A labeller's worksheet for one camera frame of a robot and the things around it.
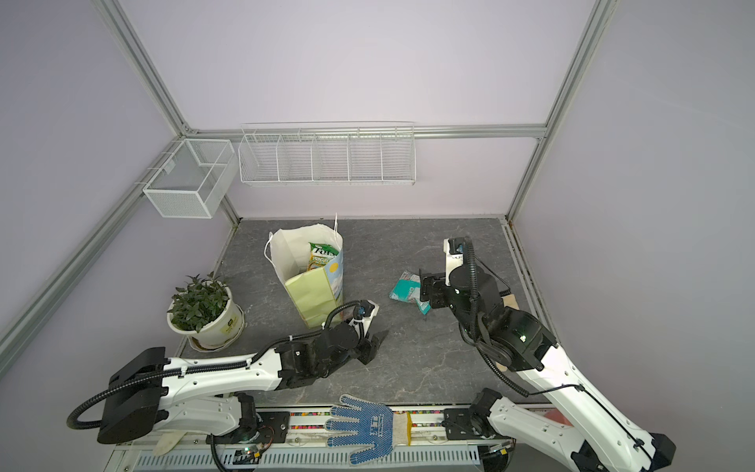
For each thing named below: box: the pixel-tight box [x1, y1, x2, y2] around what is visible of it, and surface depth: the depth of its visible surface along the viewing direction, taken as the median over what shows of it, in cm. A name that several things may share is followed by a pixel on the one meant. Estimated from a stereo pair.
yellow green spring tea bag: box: [306, 241, 340, 272], surface depth 90 cm
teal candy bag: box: [389, 270, 432, 315], surface depth 98 cm
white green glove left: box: [152, 431, 188, 457], surface depth 72 cm
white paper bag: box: [270, 224, 345, 329], surface depth 85 cm
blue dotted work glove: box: [324, 394, 412, 466], surface depth 75 cm
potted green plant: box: [167, 271, 245, 352], surface depth 81 cm
